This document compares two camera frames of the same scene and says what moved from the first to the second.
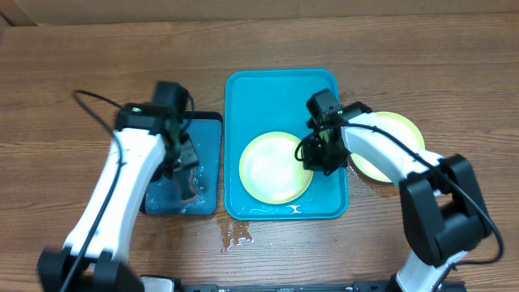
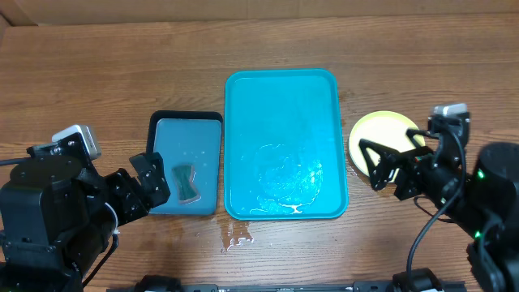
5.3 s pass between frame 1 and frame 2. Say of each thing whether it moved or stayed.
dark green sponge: stayed
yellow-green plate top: moved
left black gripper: moved
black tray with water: stayed
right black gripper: moved
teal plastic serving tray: stayed
